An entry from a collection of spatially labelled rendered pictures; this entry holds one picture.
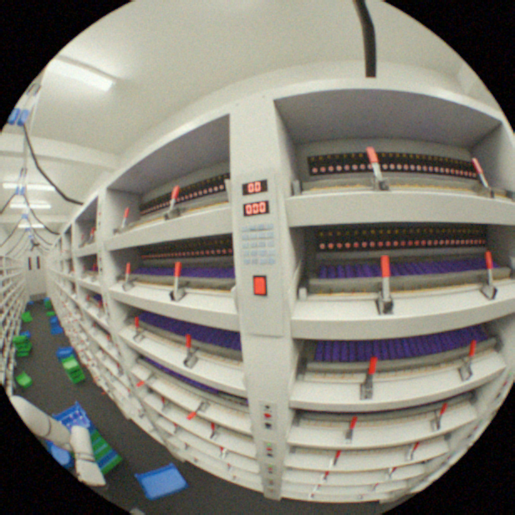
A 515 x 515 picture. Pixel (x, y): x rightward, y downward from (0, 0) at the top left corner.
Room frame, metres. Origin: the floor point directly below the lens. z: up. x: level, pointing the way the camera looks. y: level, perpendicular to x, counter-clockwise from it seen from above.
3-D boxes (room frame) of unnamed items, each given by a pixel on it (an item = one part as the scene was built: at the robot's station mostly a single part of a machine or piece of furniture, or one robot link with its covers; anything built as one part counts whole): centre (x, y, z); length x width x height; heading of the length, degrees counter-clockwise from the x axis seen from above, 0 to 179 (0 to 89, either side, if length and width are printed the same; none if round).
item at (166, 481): (0.31, 0.68, 0.04); 0.30 x 0.20 x 0.08; 134
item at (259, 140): (0.39, -0.04, 0.88); 0.20 x 0.09 x 1.75; 157
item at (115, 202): (0.66, 0.60, 0.88); 0.20 x 0.09 x 1.75; 157
